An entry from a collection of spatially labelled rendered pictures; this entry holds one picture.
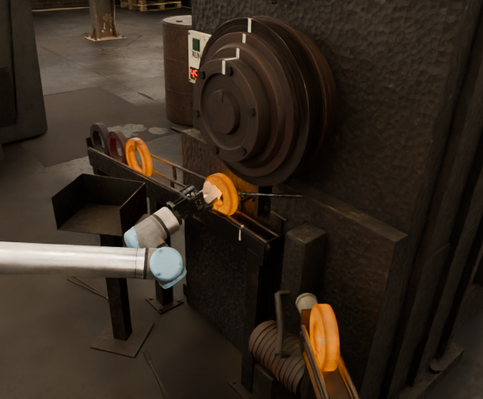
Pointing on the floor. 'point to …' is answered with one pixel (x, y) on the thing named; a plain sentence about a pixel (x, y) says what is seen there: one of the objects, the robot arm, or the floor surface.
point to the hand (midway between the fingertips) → (220, 190)
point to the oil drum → (177, 70)
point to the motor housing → (276, 373)
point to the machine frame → (378, 182)
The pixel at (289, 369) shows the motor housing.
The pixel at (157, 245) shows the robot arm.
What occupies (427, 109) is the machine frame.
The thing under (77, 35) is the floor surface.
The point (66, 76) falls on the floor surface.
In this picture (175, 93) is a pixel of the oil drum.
